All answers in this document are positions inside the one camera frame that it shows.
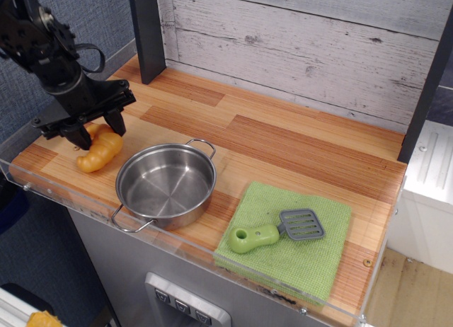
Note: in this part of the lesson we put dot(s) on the dark left vertical post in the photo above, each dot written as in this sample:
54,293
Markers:
148,38

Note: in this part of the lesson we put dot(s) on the dark right vertical post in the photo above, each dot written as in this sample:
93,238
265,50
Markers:
436,71

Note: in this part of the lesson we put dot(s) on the stainless steel pot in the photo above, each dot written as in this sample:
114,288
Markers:
167,185

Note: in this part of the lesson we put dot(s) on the clear acrylic guard rail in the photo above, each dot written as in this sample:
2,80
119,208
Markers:
258,138

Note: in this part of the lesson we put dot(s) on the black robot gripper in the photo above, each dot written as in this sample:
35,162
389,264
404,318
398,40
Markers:
79,99

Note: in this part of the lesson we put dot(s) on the orange plastic croissant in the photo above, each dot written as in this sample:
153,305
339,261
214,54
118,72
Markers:
105,145

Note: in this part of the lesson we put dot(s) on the yellow black object bottom left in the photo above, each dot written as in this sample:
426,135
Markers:
20,307

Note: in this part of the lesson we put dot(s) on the white aluminium side unit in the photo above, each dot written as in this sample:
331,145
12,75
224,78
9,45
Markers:
421,229

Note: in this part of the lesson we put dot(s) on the dark vertical post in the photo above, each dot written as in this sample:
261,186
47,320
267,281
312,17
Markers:
148,38
436,71

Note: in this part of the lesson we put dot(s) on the green woven cloth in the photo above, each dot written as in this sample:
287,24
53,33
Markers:
303,269

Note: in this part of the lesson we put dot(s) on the silver dispenser button panel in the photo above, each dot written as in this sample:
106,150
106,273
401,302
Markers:
164,293

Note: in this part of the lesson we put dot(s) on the green grey toy spatula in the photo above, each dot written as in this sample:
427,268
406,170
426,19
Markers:
298,225

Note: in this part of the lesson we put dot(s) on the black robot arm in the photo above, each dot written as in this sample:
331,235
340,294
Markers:
35,40

